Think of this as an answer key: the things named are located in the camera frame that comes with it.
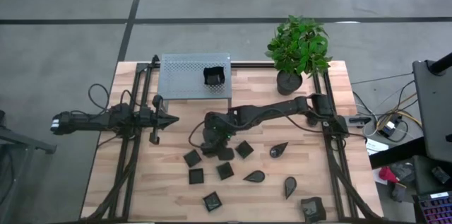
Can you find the black plant pot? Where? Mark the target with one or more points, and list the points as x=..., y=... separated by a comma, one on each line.
x=289, y=84

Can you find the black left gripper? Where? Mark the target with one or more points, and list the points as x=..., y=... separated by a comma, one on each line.
x=150, y=118

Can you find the black aluminium cross rail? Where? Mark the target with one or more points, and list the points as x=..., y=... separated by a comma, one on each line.
x=250, y=65

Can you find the silver mounting plate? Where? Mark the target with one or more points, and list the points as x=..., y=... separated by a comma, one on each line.
x=356, y=120

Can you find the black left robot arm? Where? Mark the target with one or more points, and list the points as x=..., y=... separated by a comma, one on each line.
x=88, y=121

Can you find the large black square bowl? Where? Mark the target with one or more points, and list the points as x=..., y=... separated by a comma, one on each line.
x=313, y=210

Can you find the black teardrop mini plate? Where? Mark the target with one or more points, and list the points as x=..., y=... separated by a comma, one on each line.
x=254, y=176
x=278, y=150
x=290, y=186

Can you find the black square mini plate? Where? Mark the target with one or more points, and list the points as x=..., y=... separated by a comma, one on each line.
x=226, y=154
x=192, y=158
x=225, y=170
x=244, y=149
x=196, y=176
x=212, y=201

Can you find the grey perforated metal shelf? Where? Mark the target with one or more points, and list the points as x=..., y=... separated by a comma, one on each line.
x=183, y=75

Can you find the white blue power adapter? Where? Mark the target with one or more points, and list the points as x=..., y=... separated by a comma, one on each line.
x=388, y=127

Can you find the green leafy plant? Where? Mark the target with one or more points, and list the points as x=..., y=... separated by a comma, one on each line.
x=300, y=47

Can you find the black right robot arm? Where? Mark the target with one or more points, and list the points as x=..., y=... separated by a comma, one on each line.
x=268, y=111

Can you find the grey metal stand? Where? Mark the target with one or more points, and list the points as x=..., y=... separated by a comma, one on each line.
x=24, y=142

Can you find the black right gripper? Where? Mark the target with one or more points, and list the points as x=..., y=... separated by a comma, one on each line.
x=217, y=130

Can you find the red object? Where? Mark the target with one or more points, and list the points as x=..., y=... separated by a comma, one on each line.
x=386, y=174

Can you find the black side desk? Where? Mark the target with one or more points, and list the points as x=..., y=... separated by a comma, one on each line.
x=432, y=111

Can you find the black fluted square dish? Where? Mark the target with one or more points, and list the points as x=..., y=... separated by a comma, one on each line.
x=214, y=80

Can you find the black pole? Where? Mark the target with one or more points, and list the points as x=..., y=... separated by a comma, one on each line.
x=441, y=63

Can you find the backlit computer keyboard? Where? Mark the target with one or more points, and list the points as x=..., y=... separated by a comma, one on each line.
x=436, y=210

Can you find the white paper sheet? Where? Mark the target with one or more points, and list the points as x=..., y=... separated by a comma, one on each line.
x=374, y=145

